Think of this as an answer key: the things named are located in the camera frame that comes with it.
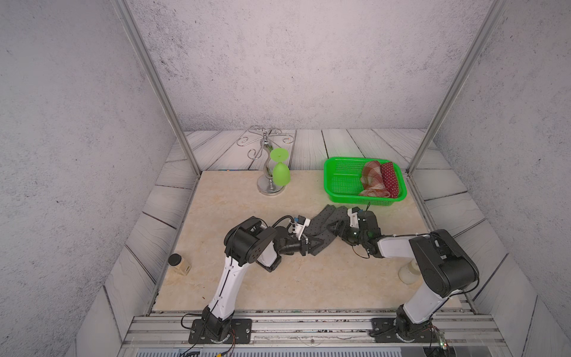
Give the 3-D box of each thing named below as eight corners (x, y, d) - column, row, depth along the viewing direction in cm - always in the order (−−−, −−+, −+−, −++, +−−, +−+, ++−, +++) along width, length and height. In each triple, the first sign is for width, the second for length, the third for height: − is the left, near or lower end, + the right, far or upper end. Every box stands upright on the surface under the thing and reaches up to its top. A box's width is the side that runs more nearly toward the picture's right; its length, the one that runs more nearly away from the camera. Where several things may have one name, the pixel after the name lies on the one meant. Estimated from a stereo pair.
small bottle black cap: (177, 276, 88) (165, 265, 80) (180, 264, 91) (169, 253, 83) (189, 276, 88) (178, 265, 80) (192, 264, 91) (182, 253, 83)
